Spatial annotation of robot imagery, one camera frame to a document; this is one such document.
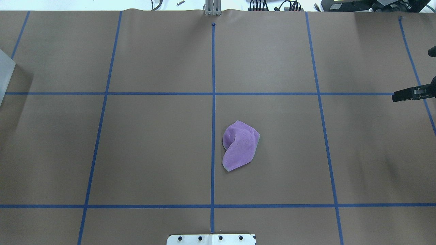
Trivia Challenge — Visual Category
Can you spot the purple microfiber cloth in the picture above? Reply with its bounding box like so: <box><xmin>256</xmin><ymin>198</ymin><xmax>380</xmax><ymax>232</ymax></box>
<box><xmin>222</xmin><ymin>120</ymin><xmax>260</xmax><ymax>172</ymax></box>

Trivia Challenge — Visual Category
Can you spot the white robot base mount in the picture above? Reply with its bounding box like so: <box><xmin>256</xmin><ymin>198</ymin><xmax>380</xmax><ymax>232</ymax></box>
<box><xmin>166</xmin><ymin>234</ymin><xmax>256</xmax><ymax>245</ymax></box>

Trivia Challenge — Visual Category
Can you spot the black power strip with plugs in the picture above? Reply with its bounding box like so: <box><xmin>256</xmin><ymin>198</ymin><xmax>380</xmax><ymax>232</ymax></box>
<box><xmin>247</xmin><ymin>0</ymin><xmax>304</xmax><ymax>12</ymax></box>

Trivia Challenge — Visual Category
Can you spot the grey metal camera post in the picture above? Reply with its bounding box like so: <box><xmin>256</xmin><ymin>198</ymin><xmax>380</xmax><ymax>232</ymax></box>
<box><xmin>203</xmin><ymin>0</ymin><xmax>222</xmax><ymax>16</ymax></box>

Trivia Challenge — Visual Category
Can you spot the translucent plastic storage box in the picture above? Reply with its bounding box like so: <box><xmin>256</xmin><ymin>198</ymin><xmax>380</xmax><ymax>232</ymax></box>
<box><xmin>0</xmin><ymin>50</ymin><xmax>16</xmax><ymax>104</ymax></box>

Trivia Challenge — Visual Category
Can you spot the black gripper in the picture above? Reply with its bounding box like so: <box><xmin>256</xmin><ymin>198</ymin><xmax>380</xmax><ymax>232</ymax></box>
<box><xmin>391</xmin><ymin>76</ymin><xmax>436</xmax><ymax>102</ymax></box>

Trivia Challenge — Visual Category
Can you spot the black equipment on back table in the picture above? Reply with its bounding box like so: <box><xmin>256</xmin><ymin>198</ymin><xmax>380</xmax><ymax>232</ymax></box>
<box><xmin>321</xmin><ymin>0</ymin><xmax>435</xmax><ymax>13</ymax></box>

